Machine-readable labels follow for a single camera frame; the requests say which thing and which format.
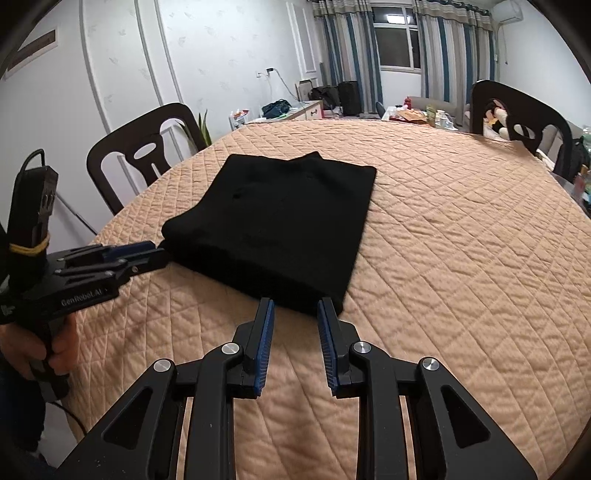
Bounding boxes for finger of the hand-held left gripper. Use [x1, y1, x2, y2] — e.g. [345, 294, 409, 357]
[55, 241, 160, 266]
[60, 248, 171, 282]

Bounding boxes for striped curtain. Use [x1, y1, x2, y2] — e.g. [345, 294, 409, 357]
[413, 0, 497, 123]
[314, 0, 384, 116]

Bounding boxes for peach quilted table cover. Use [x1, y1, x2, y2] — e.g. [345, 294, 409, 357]
[60, 117, 591, 480]

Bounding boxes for person's left hand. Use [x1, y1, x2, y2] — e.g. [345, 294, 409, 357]
[0, 316, 79, 377]

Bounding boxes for black suitcase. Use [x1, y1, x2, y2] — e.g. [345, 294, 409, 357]
[337, 80, 362, 116]

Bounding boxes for black pants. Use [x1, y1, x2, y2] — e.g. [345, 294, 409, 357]
[161, 151, 377, 317]

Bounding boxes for window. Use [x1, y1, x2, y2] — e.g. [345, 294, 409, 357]
[370, 6, 422, 72]

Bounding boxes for white air conditioner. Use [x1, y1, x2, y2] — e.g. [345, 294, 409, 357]
[490, 0, 525, 24]

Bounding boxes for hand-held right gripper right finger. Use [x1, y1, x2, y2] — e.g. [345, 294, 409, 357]
[317, 296, 539, 480]

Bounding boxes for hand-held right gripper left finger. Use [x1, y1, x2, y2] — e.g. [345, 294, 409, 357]
[55, 296, 276, 480]

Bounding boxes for green potted plant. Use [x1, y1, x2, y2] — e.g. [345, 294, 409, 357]
[182, 110, 214, 148]

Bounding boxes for black bag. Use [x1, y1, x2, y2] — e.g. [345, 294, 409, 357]
[309, 86, 340, 110]

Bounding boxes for wooden cabinet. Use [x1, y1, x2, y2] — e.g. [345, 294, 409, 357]
[228, 99, 324, 127]

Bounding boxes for stuffed toy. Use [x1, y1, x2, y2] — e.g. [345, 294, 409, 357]
[482, 98, 529, 141]

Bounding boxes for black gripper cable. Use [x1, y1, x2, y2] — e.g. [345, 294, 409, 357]
[46, 399, 89, 437]

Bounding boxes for black plastic chair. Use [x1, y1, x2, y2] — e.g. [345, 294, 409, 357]
[86, 103, 208, 217]
[470, 80, 574, 178]

